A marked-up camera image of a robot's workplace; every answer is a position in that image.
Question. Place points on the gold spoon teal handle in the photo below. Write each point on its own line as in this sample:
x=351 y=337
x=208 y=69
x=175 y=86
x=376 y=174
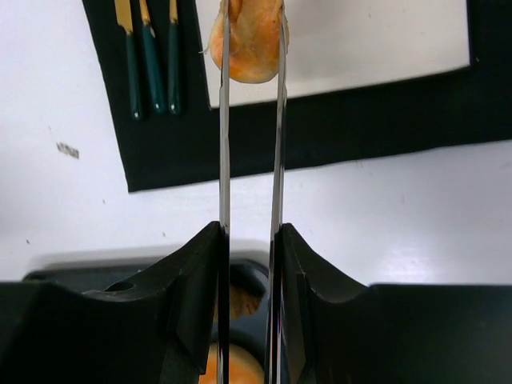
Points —
x=154 y=74

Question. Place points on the dark brown croissant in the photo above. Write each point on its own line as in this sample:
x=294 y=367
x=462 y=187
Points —
x=246 y=295

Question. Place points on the metal tongs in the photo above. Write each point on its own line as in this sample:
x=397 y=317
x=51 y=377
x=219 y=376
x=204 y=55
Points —
x=274 y=318

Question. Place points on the black baking tray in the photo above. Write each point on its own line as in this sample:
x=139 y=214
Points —
x=247 y=332

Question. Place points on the right pale bagel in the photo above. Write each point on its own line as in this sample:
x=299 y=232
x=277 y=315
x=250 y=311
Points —
x=244 y=367

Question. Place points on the round bun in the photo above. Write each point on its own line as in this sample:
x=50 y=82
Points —
x=255 y=27

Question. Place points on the gold knife teal handle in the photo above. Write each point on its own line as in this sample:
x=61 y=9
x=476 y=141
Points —
x=124 y=20

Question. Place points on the gold fork teal handle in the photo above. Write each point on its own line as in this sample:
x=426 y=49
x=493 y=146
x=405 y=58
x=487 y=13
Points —
x=174 y=62

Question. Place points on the white square plate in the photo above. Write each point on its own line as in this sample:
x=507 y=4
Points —
x=344 y=44

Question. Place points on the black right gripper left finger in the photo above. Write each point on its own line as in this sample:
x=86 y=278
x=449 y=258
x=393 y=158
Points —
x=152 y=327

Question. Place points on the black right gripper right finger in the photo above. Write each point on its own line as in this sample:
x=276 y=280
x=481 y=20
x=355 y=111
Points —
x=337 y=330

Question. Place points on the black placemat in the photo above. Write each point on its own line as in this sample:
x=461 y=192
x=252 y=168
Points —
x=462 y=107

